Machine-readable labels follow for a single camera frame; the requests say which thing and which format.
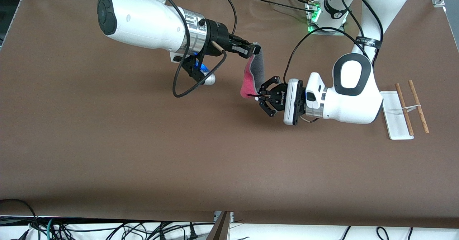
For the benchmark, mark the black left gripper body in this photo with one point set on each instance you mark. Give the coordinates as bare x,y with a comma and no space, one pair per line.
278,99

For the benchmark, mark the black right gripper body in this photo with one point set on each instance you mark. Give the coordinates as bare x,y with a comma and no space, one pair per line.
217,37

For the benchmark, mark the pink and grey towel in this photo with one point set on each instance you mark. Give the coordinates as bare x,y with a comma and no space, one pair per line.
252,75

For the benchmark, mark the white rack with wooden rods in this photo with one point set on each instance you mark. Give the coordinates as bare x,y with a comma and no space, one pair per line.
398,114

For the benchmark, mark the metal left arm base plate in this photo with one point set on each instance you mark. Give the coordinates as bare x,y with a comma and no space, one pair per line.
339,31

